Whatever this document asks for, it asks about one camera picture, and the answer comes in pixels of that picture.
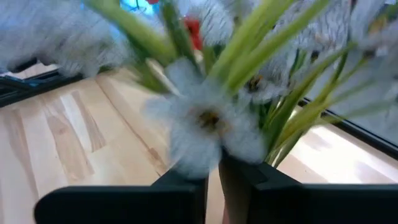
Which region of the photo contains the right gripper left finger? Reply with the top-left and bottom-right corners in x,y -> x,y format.
34,169 -> 209,224

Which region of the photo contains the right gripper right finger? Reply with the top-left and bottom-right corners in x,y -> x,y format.
219,149 -> 398,224

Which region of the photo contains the white artificial flower bunch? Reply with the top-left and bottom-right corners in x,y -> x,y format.
0,0 -> 398,180

